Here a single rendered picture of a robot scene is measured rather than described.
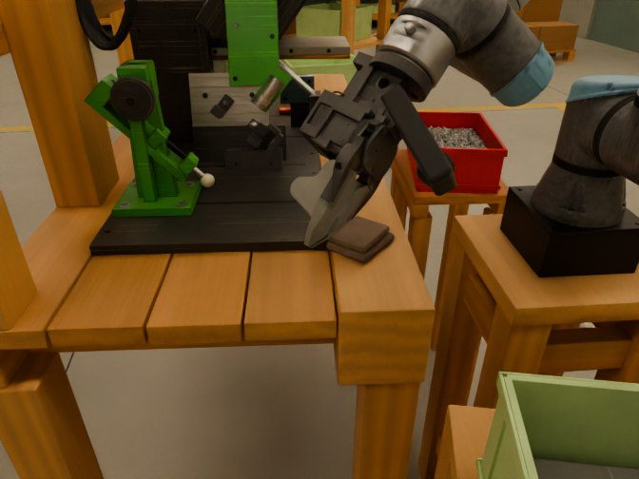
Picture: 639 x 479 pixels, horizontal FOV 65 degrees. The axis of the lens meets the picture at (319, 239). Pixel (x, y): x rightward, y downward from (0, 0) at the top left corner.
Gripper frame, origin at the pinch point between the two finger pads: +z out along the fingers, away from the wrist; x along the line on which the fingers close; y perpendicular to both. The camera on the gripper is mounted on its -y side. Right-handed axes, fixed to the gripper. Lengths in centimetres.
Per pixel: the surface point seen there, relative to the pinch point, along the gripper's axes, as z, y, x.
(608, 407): -1.1, -31.4, -15.5
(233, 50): -26, 61, -36
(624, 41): -493, 101, -708
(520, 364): 0, -21, -49
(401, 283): -1.2, -1.9, -28.4
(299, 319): 11.3, 5.8, -19.9
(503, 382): 2.5, -21.8, -10.2
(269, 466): 65, 23, -99
